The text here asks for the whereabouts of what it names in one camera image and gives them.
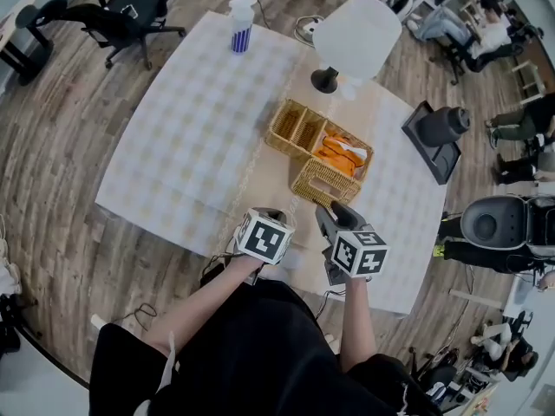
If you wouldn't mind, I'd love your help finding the dark grey jug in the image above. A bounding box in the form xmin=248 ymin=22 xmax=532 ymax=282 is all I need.
xmin=415 ymin=105 xmax=473 ymax=147

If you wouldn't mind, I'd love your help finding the person's right forearm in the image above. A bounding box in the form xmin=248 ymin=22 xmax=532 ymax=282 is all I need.
xmin=337 ymin=275 xmax=377 ymax=374

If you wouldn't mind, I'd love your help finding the checkered tablecloth with flower print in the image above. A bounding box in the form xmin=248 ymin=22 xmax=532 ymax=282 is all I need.
xmin=94 ymin=10 xmax=448 ymax=318

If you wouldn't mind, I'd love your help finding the round side table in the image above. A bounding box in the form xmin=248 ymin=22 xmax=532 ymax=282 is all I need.
xmin=0 ymin=0 xmax=56 ymax=87

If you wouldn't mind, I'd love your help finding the white power strip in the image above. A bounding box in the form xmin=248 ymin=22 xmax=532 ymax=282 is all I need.
xmin=296 ymin=14 xmax=325 ymax=39

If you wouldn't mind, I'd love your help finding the white shade table lamp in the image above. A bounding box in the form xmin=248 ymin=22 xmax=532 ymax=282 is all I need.
xmin=310 ymin=0 xmax=403 ymax=94

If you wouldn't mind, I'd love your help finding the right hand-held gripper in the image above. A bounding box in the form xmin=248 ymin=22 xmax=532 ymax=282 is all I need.
xmin=315 ymin=201 xmax=389 ymax=286

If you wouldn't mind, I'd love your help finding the black tray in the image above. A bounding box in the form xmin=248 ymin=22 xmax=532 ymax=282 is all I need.
xmin=401 ymin=101 xmax=463 ymax=186

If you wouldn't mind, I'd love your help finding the orange packet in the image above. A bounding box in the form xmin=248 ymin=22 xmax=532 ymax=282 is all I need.
xmin=312 ymin=130 xmax=369 ymax=177

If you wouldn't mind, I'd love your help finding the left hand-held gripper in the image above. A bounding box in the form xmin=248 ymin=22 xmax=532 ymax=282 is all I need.
xmin=233 ymin=207 xmax=297 ymax=285

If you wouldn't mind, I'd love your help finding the person's left forearm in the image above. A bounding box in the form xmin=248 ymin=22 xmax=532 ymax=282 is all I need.
xmin=145 ymin=256 xmax=266 ymax=359

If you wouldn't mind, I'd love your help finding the black office chair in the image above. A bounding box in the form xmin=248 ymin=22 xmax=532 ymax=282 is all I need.
xmin=16 ymin=0 xmax=187 ymax=71

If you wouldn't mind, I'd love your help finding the person's black clothing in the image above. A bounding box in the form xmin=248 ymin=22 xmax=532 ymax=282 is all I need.
xmin=88 ymin=277 xmax=443 ymax=416

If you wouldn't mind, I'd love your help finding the blue striped white spray bottle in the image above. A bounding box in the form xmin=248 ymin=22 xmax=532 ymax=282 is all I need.
xmin=228 ymin=0 xmax=259 ymax=55

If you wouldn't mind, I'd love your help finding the wicker basket with compartments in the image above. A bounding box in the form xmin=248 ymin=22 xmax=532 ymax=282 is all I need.
xmin=264 ymin=97 xmax=375 ymax=210

